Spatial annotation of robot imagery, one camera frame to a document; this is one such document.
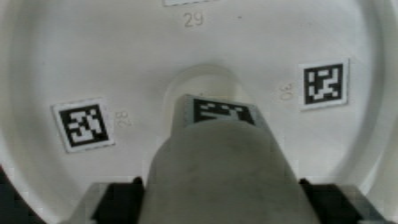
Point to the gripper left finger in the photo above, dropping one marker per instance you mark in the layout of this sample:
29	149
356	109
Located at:
111	203

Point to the white cylindrical table leg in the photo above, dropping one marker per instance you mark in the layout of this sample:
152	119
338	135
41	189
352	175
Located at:
221	180

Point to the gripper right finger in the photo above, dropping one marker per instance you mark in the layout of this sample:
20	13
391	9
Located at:
340	204

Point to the white round table top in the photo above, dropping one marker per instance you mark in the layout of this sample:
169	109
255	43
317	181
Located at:
107	58

